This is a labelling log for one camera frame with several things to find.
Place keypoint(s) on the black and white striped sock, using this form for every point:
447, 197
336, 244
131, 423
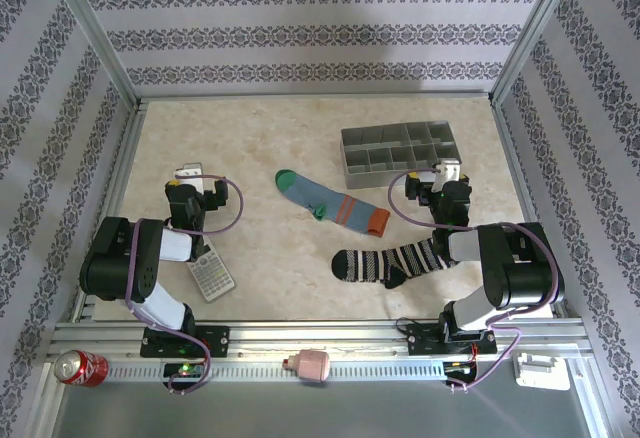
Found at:
365, 263

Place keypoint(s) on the blue sock green toe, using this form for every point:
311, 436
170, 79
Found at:
310, 195

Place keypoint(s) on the grey compartment organizer box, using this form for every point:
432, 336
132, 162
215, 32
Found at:
380, 178

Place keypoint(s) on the grey calculator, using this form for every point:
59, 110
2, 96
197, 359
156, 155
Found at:
212, 278

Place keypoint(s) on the small controller board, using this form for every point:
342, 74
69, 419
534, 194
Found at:
186, 370
462, 368

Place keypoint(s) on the red soda can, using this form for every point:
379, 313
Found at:
82, 370

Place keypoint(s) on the pink plastic bottle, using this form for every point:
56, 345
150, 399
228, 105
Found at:
312, 365

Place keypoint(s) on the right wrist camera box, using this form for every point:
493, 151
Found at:
448, 168

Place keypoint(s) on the aluminium side rail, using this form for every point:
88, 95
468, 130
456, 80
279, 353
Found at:
117, 218
525, 208

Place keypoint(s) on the aluminium back rail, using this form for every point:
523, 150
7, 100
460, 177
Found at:
320, 95

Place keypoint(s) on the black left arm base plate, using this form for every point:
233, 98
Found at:
215, 340

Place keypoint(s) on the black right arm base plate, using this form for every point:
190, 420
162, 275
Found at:
422, 340

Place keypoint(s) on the aluminium frame post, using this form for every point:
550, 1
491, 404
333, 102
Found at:
95, 33
537, 28

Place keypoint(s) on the aluminium mounting rail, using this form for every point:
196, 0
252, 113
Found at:
320, 338

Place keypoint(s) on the white plastic bracket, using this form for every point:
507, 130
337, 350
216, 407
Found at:
542, 375

